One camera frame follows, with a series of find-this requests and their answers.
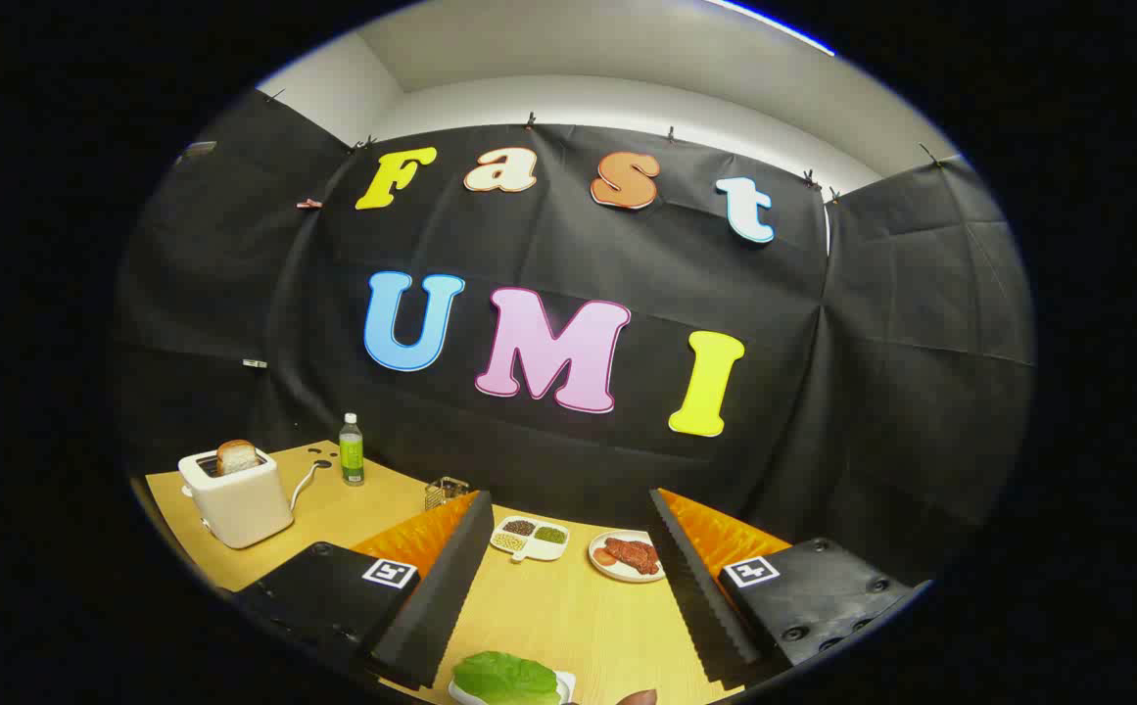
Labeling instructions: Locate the metal wire utensil holder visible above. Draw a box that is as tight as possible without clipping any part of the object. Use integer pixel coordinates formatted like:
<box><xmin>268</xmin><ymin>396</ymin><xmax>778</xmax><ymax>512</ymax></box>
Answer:
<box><xmin>424</xmin><ymin>476</ymin><xmax>471</xmax><ymax>512</ymax></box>

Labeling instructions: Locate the white oval meat plate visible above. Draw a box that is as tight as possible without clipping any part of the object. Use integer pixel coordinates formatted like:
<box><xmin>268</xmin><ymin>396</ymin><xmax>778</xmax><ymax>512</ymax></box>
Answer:
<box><xmin>588</xmin><ymin>530</ymin><xmax>667</xmax><ymax>585</ymax></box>

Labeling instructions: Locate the red meat slice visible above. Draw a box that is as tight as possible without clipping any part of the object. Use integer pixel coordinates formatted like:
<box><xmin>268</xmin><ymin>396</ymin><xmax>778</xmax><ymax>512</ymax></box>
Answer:
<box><xmin>603</xmin><ymin>536</ymin><xmax>662</xmax><ymax>576</ymax></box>

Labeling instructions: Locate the black backdrop cloth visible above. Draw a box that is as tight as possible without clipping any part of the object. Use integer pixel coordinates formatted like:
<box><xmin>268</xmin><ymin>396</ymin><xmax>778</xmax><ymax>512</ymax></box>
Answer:
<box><xmin>116</xmin><ymin>88</ymin><xmax>1036</xmax><ymax>588</ymax></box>

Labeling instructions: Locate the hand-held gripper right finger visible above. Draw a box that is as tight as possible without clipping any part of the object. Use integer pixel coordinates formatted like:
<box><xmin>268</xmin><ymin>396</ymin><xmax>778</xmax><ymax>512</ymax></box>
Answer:
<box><xmin>648</xmin><ymin>488</ymin><xmax>933</xmax><ymax>688</ymax></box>

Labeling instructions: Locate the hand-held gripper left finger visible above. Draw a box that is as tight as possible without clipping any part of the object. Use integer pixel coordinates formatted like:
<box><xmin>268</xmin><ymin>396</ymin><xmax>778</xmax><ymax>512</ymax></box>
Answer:
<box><xmin>233</xmin><ymin>490</ymin><xmax>497</xmax><ymax>691</ymax></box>

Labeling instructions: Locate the white toaster cable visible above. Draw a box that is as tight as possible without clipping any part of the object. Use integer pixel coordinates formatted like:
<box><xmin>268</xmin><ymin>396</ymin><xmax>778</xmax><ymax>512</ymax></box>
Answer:
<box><xmin>289</xmin><ymin>460</ymin><xmax>320</xmax><ymax>512</ymax></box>

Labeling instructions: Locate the white leaf-shaped plate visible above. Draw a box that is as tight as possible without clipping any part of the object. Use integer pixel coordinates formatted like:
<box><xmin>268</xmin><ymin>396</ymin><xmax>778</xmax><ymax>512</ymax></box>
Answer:
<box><xmin>448</xmin><ymin>670</ymin><xmax>577</xmax><ymax>705</ymax></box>

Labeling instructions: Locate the white divided dish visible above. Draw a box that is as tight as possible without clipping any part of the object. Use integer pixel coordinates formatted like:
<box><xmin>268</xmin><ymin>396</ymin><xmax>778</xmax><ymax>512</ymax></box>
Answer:
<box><xmin>490</xmin><ymin>515</ymin><xmax>571</xmax><ymax>564</ymax></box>

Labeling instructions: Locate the green lettuce leaf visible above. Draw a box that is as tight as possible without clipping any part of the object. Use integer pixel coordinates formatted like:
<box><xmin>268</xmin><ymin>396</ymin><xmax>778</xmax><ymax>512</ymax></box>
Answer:
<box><xmin>452</xmin><ymin>651</ymin><xmax>562</xmax><ymax>705</ymax></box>

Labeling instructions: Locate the green label plastic bottle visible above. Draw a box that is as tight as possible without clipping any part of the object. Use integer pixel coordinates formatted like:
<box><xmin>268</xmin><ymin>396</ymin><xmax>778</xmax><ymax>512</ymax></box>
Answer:
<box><xmin>339</xmin><ymin>412</ymin><xmax>365</xmax><ymax>487</ymax></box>

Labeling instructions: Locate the white toaster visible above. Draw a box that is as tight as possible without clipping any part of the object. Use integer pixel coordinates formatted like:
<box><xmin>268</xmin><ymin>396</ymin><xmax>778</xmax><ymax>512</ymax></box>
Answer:
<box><xmin>177</xmin><ymin>446</ymin><xmax>295</xmax><ymax>550</ymax></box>

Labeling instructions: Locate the white bread slice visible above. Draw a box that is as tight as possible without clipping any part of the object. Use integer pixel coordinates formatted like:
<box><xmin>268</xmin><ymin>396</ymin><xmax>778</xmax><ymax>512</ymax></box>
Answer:
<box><xmin>216</xmin><ymin>440</ymin><xmax>261</xmax><ymax>477</ymax></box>

